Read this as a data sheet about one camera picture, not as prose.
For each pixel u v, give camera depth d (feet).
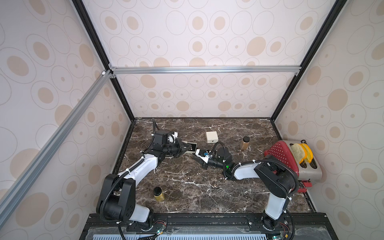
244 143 3.12
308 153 2.49
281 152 2.72
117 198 1.41
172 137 2.34
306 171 2.39
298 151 2.57
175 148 2.47
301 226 2.40
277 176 1.62
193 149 2.73
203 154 2.34
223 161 2.23
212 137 3.49
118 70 3.01
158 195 2.43
